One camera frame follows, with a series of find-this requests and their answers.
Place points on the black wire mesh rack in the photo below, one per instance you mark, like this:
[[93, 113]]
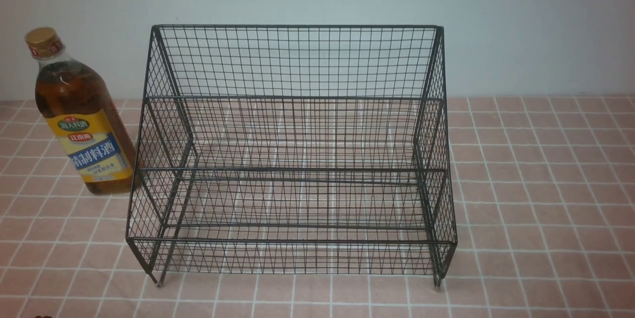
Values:
[[294, 149]]

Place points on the amber cooking wine bottle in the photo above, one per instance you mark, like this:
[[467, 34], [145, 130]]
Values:
[[76, 104]]

